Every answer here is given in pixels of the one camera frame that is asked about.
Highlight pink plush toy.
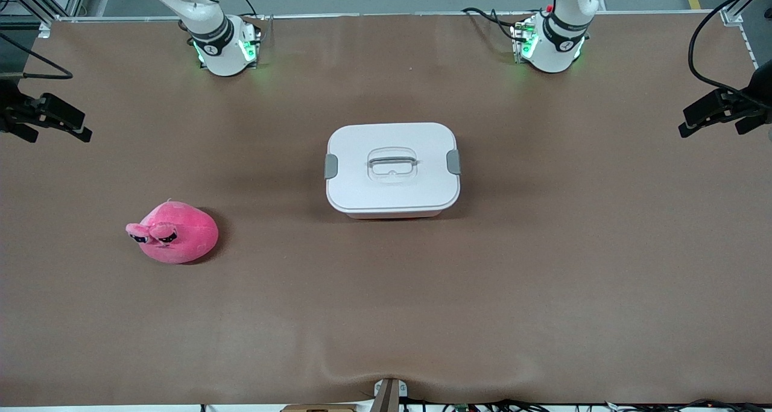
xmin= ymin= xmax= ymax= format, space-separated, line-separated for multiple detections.
xmin=125 ymin=200 xmax=219 ymax=265

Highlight white box lid grey latches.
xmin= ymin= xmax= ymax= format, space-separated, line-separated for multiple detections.
xmin=324 ymin=122 xmax=462 ymax=215

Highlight pink plastic storage box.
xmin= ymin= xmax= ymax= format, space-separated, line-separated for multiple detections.
xmin=347 ymin=210 xmax=441 ymax=220

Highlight brown table mat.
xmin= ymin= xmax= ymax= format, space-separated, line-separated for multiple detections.
xmin=0 ymin=13 xmax=772 ymax=407

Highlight black base cable bundle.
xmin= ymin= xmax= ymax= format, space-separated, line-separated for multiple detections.
xmin=461 ymin=7 xmax=522 ymax=42

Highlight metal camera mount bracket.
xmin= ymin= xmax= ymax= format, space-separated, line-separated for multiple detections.
xmin=373 ymin=378 xmax=408 ymax=412

